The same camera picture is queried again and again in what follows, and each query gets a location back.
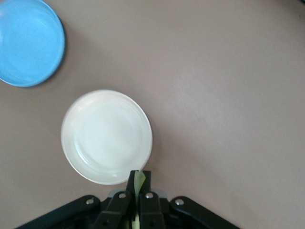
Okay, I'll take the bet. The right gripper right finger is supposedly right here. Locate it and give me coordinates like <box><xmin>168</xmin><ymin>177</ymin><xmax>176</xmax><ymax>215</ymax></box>
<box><xmin>139</xmin><ymin>170</ymin><xmax>239</xmax><ymax>229</ymax></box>

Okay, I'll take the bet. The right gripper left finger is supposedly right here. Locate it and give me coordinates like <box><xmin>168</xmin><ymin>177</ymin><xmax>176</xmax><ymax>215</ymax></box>
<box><xmin>16</xmin><ymin>170</ymin><xmax>140</xmax><ymax>229</ymax></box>

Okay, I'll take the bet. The green lettuce leaf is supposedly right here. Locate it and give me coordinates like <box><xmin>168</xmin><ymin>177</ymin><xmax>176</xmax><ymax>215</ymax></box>
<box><xmin>130</xmin><ymin>170</ymin><xmax>146</xmax><ymax>229</ymax></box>

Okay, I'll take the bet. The beige round plate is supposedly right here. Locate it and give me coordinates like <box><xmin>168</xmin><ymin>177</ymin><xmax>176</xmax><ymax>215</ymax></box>
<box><xmin>61</xmin><ymin>89</ymin><xmax>153</xmax><ymax>186</ymax></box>

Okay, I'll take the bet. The blue round plate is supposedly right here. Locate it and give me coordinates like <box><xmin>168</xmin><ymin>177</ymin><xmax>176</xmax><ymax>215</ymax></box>
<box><xmin>0</xmin><ymin>0</ymin><xmax>66</xmax><ymax>88</ymax></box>

